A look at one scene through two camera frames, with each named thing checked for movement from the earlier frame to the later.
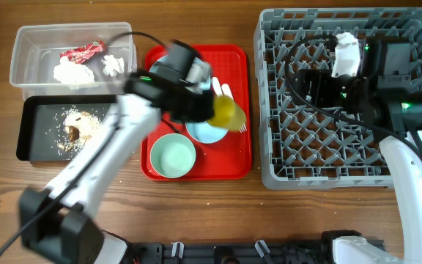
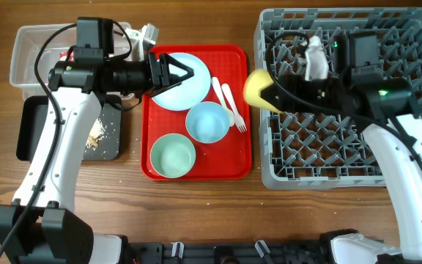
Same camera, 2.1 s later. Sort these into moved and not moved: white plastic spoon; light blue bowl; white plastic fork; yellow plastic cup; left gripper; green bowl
Moved: yellow plastic cup; left gripper
Not moved: white plastic spoon; light blue bowl; white plastic fork; green bowl
